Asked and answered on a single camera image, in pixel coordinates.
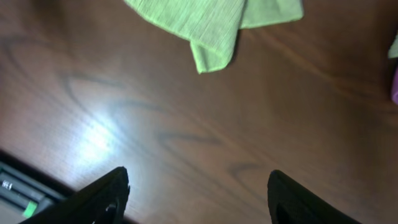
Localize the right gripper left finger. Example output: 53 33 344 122
21 167 130 224

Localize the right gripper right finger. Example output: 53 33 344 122
267 170 359 224

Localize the green microfiber cloth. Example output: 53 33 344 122
125 0 304 73

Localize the purple microfiber cloth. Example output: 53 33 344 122
391 68 398 104

